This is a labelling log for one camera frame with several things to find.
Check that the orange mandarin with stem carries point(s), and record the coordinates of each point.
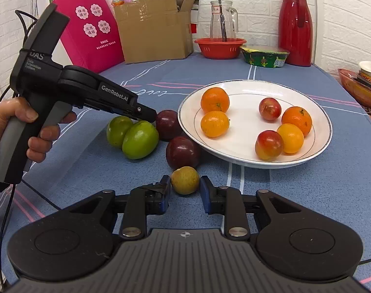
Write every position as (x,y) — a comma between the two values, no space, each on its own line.
(215,99)

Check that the dark purple plum rear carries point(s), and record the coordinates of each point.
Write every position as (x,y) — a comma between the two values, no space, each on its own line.
(167,125)

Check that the green fruit left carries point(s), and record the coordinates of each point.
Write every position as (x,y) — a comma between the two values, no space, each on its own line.
(117,129)

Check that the red thermos jug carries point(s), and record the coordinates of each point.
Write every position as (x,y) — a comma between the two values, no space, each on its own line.
(295,32)

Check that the orange glass bowl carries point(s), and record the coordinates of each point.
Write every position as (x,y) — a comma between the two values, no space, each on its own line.
(360,92)

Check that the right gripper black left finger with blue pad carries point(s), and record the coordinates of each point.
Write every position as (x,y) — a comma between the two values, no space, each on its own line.
(141,202)

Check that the dark purple plum front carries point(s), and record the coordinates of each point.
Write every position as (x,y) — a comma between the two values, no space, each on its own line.
(181,152)

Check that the white porcelain plate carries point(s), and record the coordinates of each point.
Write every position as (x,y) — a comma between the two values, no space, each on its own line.
(238,144)

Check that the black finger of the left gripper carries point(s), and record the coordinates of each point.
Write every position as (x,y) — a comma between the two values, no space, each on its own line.
(142,112)

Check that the small orange citrus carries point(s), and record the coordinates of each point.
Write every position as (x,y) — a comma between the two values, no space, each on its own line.
(214,124)

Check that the red plastic basket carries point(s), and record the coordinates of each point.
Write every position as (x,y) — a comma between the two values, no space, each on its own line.
(218,50)

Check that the pink shopping bag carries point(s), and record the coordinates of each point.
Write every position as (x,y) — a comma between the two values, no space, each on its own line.
(91,38)

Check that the red apple-like fruit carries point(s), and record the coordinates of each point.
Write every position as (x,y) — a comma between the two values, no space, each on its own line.
(269,109)

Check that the yellow orange citrus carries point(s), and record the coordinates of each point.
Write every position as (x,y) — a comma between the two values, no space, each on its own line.
(292,136)

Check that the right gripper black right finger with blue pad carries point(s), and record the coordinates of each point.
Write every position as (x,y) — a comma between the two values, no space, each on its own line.
(232,205)

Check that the green instant noodle bowl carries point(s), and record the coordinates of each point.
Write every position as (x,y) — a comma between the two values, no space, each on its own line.
(264,56)

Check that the brown-yellow longan front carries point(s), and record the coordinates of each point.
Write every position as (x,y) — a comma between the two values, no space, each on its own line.
(185,180)

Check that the green fruit right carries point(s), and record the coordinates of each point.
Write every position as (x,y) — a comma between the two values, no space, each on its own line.
(140,140)

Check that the large orange mandarin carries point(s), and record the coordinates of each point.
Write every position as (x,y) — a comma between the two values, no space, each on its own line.
(299,117)

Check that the metal utensil in pitcher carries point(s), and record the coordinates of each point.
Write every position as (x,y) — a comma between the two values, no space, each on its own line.
(222,22)

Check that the dark purple plum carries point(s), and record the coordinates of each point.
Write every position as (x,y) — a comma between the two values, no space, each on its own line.
(167,125)
(181,152)

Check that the person's left hand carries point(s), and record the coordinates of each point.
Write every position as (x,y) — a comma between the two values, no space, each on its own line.
(37,146)

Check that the cardboard box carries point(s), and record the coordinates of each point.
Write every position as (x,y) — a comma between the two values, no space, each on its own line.
(153,30)

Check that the blue checked tablecloth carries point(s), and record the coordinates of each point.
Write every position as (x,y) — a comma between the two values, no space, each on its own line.
(336,183)

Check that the glass pitcher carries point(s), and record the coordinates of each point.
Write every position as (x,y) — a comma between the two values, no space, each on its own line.
(231,21)

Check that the green fruit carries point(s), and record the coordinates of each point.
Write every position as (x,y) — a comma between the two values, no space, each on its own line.
(117,129)
(140,140)

